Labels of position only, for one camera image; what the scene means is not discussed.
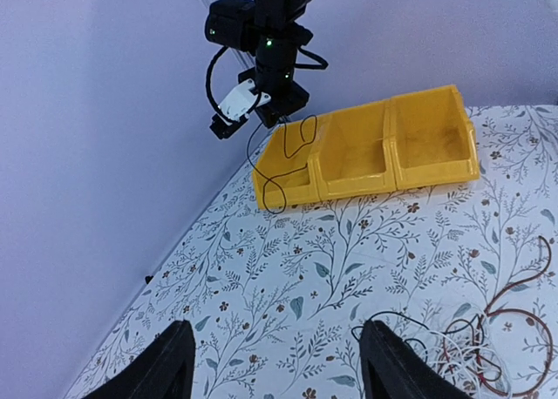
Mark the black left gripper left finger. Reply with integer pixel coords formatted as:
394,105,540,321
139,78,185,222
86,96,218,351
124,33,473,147
87,321,195,399

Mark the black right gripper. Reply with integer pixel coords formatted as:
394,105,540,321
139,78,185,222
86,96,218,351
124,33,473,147
238,67,310,127

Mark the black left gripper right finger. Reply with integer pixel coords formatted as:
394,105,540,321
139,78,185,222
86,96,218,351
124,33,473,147
359,320,468,399

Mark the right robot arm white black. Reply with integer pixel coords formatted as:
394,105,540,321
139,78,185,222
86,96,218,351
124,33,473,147
205,0,328,139

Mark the floral patterned table mat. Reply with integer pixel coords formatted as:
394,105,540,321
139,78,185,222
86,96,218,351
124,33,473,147
68,105,557,398

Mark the yellow three-compartment bin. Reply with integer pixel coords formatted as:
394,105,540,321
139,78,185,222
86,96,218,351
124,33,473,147
253,85,480,211

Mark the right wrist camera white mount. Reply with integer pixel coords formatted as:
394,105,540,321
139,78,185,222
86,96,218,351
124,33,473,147
206,79,271,139

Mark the right camera black cable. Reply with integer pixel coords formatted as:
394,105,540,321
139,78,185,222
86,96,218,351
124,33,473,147
204,45,232,117

